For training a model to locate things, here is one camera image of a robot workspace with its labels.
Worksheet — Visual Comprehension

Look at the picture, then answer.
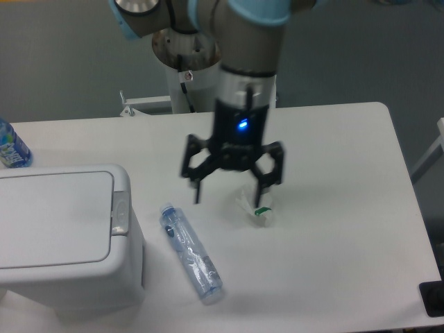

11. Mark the white frame at right edge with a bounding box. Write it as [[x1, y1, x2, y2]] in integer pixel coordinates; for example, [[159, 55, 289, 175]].
[[410, 118, 443, 184]]

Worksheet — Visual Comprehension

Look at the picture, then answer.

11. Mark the crumpled white plastic wrapper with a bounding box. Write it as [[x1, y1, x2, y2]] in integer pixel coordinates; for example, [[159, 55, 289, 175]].
[[235, 185, 275, 228]]

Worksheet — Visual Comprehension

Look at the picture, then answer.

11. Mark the black clamp at table corner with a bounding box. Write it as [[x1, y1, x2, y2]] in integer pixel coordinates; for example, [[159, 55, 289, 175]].
[[419, 280, 443, 318]]

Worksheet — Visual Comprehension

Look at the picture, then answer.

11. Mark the blue labelled water bottle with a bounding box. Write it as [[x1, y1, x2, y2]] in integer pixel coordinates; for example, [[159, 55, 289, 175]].
[[1, 119, 33, 169]]

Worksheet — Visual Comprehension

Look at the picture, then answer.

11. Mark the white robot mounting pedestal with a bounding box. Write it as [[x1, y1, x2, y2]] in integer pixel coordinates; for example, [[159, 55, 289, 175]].
[[119, 28, 278, 118]]

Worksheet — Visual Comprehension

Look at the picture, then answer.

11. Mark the empty clear plastic bottle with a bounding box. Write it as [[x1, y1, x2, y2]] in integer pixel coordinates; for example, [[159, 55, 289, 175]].
[[160, 203, 223, 305]]

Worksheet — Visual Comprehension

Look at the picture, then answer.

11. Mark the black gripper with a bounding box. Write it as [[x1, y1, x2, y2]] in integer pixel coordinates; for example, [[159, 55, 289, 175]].
[[180, 100, 285, 207]]

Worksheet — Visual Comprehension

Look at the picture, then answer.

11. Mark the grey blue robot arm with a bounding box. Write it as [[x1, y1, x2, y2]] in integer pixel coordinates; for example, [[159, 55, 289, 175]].
[[109, 1, 318, 204]]

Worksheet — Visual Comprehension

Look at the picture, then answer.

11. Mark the white push-lid trash can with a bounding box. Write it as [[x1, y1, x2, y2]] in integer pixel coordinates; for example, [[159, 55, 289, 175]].
[[1, 164, 146, 312]]

